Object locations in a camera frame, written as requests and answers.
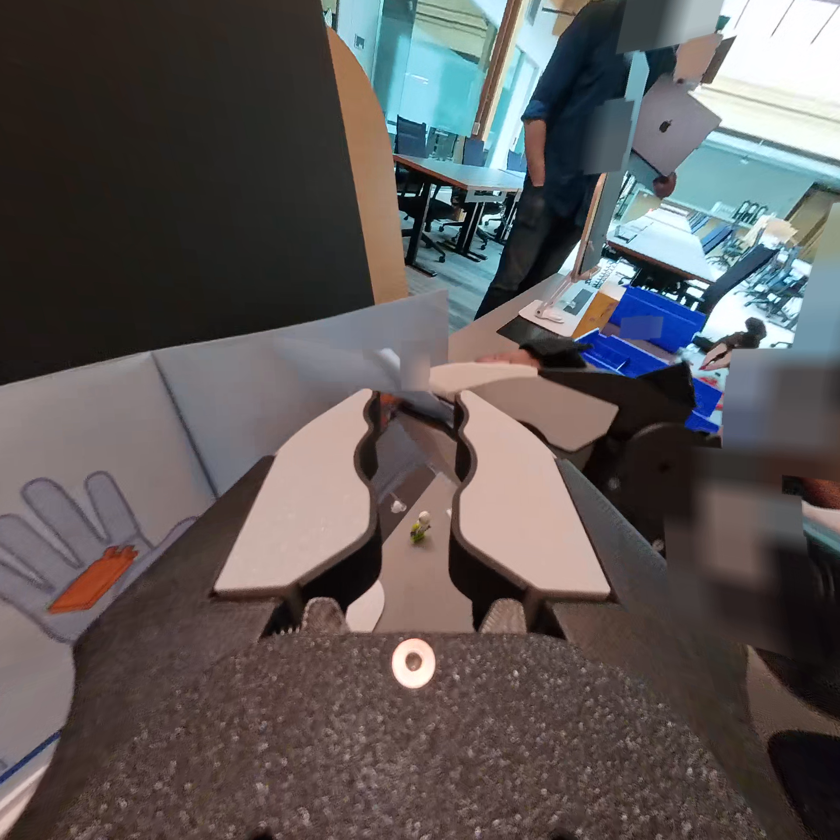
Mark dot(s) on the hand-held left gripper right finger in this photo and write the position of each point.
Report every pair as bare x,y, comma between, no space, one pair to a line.
525,519

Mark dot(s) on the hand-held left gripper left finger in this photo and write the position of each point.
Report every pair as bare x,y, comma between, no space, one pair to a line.
302,519

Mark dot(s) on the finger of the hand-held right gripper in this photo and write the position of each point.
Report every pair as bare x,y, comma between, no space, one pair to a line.
486,377
571,418

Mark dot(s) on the white book stand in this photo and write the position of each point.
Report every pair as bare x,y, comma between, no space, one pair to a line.
368,607

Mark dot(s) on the instruction booklet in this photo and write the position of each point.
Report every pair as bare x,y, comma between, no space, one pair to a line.
131,420

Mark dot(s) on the blue storage bin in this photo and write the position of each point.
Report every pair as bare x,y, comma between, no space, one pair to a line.
643,335

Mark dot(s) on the green minifigure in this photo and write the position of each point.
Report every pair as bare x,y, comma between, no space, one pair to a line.
420,529

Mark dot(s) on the black office chair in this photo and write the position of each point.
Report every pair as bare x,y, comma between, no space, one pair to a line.
742,276
420,177

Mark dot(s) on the wooden desk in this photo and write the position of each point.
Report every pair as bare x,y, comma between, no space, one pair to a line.
460,171
676,250

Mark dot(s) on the silver laptop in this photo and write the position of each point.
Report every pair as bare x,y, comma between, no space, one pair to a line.
672,125

